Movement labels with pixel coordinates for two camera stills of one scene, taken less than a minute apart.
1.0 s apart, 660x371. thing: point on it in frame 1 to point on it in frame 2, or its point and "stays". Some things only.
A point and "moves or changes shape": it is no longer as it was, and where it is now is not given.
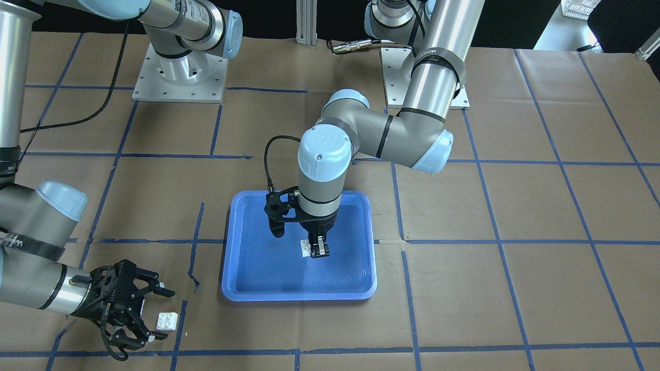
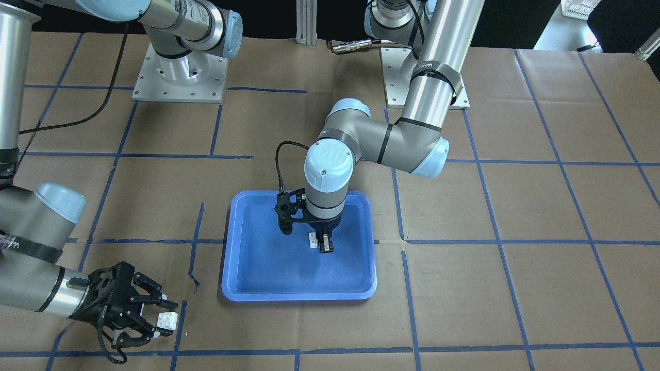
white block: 167,321 stays
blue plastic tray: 260,267 stays
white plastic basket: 580,9 stays
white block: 306,247 moves or changes shape
